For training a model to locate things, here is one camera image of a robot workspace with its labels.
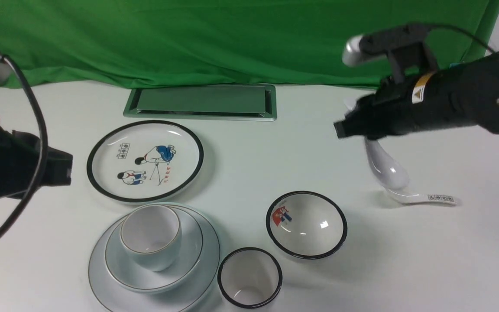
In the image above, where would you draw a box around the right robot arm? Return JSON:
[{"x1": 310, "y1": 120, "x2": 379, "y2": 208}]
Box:
[{"x1": 334, "y1": 51, "x2": 499, "y2": 140}]

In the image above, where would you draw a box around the white spoon with print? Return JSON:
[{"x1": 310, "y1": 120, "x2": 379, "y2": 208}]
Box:
[{"x1": 386, "y1": 189, "x2": 460, "y2": 207}]

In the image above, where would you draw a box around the large pale blue plate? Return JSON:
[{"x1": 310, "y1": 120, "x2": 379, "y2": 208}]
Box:
[{"x1": 88, "y1": 203, "x2": 220, "y2": 312}]

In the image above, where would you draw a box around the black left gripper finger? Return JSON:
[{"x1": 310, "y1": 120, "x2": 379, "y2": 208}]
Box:
[{"x1": 44, "y1": 147, "x2": 73, "y2": 186}]

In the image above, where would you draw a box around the black-rimmed illustrated bowl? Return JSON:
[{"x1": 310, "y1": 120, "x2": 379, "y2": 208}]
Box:
[{"x1": 265, "y1": 190, "x2": 348, "y2": 261}]

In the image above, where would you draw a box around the black-rimmed illustrated plate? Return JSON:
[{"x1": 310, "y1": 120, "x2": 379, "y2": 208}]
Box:
[{"x1": 86, "y1": 120, "x2": 205, "y2": 204}]

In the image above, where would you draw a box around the green backdrop cloth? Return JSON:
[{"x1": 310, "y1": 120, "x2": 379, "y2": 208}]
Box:
[{"x1": 0, "y1": 0, "x2": 499, "y2": 89}]

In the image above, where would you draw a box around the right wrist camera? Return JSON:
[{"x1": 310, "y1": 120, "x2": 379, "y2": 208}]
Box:
[{"x1": 341, "y1": 23, "x2": 439, "y2": 84}]

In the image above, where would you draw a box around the pale blue cup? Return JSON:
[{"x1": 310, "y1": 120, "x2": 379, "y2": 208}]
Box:
[{"x1": 119, "y1": 204, "x2": 182, "y2": 271}]

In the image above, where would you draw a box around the pale blue bowl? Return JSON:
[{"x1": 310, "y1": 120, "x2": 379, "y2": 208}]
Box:
[{"x1": 104, "y1": 205, "x2": 204, "y2": 293}]

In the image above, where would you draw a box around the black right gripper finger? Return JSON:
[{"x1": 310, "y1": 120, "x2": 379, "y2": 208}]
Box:
[{"x1": 334, "y1": 104, "x2": 365, "y2": 139}]

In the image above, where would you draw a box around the plain white ceramic spoon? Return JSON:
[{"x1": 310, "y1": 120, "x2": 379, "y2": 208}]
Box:
[{"x1": 345, "y1": 97, "x2": 410, "y2": 190}]

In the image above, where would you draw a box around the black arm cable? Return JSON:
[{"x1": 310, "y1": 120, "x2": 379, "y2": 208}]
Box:
[
  {"x1": 427, "y1": 24, "x2": 497, "y2": 55},
  {"x1": 0, "y1": 54, "x2": 49, "y2": 257}
]

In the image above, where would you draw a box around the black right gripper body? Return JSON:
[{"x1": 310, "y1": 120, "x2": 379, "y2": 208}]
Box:
[{"x1": 360, "y1": 57, "x2": 499, "y2": 140}]

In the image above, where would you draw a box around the metal table cable hatch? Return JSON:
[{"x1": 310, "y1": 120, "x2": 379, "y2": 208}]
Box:
[{"x1": 123, "y1": 84, "x2": 277, "y2": 122}]

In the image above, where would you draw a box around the black-rimmed white cup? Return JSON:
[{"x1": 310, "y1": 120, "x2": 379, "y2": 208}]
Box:
[{"x1": 217, "y1": 247, "x2": 284, "y2": 312}]

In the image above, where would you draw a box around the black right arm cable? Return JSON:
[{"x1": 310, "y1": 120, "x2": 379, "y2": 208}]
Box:
[{"x1": 427, "y1": 24, "x2": 497, "y2": 55}]

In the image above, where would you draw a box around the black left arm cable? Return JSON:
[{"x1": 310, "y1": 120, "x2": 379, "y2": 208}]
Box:
[{"x1": 0, "y1": 54, "x2": 49, "y2": 257}]

